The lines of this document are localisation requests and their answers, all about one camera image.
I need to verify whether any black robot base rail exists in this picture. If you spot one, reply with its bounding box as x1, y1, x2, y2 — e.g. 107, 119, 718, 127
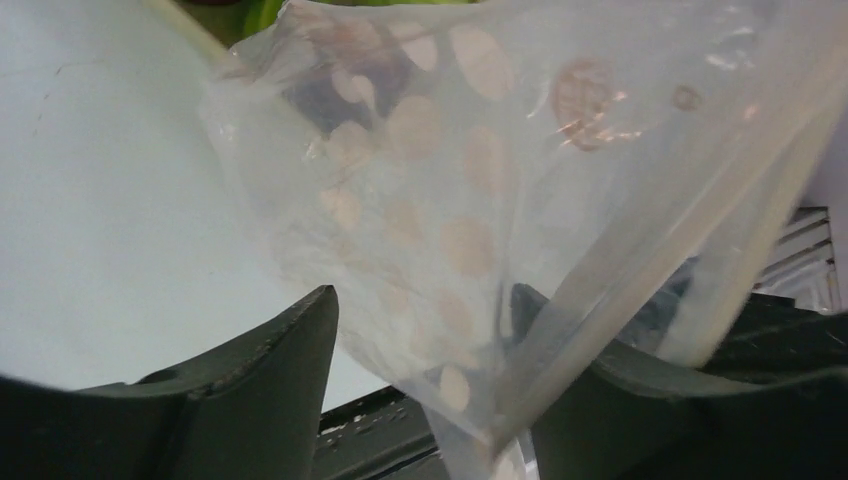
311, 387, 438, 479

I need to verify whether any green leaf vegetable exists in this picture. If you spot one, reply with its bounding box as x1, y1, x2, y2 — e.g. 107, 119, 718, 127
242, 0, 476, 37

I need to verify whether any clear dotted zip bag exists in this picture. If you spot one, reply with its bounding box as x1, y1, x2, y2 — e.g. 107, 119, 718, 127
201, 1, 847, 479

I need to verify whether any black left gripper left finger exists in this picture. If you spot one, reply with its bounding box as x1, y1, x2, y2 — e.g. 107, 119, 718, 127
1, 286, 339, 479

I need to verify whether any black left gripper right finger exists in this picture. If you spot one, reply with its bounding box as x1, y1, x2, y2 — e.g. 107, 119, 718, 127
531, 294, 847, 479

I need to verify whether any pale yellow perforated basket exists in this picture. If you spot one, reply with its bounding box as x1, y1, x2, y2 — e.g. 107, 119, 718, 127
142, 0, 230, 63

